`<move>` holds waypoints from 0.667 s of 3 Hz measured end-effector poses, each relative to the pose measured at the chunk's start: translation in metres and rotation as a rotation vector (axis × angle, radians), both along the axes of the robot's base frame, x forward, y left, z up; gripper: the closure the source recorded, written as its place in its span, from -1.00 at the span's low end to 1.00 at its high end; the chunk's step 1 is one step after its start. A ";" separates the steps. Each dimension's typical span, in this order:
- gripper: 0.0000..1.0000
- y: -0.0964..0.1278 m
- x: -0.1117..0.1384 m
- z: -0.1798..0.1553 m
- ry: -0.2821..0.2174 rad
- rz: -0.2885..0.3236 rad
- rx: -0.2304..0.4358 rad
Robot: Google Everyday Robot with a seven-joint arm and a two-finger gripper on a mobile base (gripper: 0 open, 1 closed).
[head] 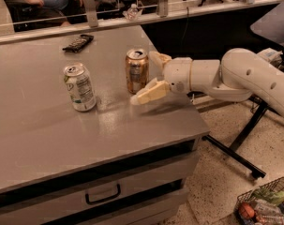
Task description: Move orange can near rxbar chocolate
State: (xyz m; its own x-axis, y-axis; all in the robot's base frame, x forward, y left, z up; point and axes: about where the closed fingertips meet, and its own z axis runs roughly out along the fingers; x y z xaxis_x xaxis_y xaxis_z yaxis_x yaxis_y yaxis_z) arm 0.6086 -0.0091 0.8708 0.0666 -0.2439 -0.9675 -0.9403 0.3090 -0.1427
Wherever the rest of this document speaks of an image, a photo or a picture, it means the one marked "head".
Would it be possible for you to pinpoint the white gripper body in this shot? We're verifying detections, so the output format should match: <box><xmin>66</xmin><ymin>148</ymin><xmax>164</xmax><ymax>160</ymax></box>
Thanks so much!
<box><xmin>163</xmin><ymin>57</ymin><xmax>192</xmax><ymax>94</ymax></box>

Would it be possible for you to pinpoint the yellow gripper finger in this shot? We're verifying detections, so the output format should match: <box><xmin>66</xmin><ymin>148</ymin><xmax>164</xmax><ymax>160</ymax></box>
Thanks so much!
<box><xmin>149</xmin><ymin>51</ymin><xmax>172</xmax><ymax>71</ymax></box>
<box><xmin>130</xmin><ymin>78</ymin><xmax>171</xmax><ymax>105</ymax></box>

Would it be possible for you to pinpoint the orange soda can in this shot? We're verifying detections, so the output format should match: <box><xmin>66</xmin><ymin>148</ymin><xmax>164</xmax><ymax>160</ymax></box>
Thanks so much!
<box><xmin>126</xmin><ymin>49</ymin><xmax>149</xmax><ymax>94</ymax></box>

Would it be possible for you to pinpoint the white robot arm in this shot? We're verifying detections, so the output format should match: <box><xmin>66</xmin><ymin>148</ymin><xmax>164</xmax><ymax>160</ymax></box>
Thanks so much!
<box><xmin>130</xmin><ymin>48</ymin><xmax>284</xmax><ymax>118</ymax></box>

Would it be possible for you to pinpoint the black rxbar chocolate bar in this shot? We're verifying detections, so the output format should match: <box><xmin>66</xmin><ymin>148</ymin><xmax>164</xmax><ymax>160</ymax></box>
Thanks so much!
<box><xmin>63</xmin><ymin>34</ymin><xmax>94</xmax><ymax>53</ymax></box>

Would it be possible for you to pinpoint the white green soda can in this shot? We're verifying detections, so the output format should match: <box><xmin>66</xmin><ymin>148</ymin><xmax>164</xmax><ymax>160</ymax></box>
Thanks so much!
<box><xmin>64</xmin><ymin>63</ymin><xmax>96</xmax><ymax>112</ymax></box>

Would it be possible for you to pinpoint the crumpled plastic water bottle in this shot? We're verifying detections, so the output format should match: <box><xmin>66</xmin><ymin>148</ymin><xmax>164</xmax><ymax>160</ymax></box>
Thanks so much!
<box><xmin>123</xmin><ymin>4</ymin><xmax>142</xmax><ymax>21</ymax></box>

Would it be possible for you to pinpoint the black metal floor stand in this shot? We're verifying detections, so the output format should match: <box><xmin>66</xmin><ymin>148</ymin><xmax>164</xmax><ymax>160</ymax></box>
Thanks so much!
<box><xmin>202</xmin><ymin>98</ymin><xmax>271</xmax><ymax>180</ymax></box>

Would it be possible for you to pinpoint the white packet on shelf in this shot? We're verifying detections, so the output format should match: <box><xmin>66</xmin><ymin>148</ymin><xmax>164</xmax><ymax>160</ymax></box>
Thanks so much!
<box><xmin>258</xmin><ymin>48</ymin><xmax>283</xmax><ymax>63</ymax></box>

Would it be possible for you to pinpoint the black hanging cable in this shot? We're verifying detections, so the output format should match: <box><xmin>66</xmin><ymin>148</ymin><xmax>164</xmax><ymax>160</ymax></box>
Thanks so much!
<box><xmin>178</xmin><ymin>7</ymin><xmax>190</xmax><ymax>53</ymax></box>

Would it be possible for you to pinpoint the wire basket with groceries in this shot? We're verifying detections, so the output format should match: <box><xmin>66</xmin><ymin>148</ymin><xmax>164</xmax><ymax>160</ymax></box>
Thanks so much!
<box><xmin>234</xmin><ymin>177</ymin><xmax>284</xmax><ymax>225</ymax></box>

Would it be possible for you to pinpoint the grey drawer with black handle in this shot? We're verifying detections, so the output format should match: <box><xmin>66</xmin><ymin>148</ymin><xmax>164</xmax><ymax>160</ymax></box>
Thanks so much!
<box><xmin>0</xmin><ymin>152</ymin><xmax>199</xmax><ymax>225</ymax></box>

